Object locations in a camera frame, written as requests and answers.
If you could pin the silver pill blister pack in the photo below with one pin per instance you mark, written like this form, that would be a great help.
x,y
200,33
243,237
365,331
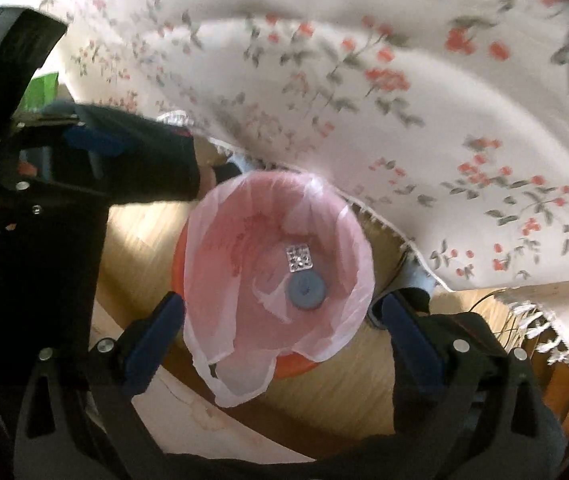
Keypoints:
x,y
299,258

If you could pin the green bag on floor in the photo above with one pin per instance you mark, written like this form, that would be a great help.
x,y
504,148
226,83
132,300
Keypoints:
x,y
40,91

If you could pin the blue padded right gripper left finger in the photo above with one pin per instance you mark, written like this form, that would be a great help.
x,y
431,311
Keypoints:
x,y
143,345

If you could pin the floral white tablecloth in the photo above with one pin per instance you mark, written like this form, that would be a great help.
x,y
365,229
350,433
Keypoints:
x,y
447,119

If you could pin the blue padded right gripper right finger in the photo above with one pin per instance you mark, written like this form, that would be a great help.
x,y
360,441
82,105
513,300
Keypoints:
x,y
421,359

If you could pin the blue silicone cup lid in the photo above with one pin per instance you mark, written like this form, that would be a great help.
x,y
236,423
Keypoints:
x,y
306,290

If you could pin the pink lined trash bin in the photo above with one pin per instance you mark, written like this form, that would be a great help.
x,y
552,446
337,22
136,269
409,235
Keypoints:
x,y
230,266

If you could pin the person's left hand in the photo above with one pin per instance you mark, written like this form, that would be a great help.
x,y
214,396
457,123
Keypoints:
x,y
208,155

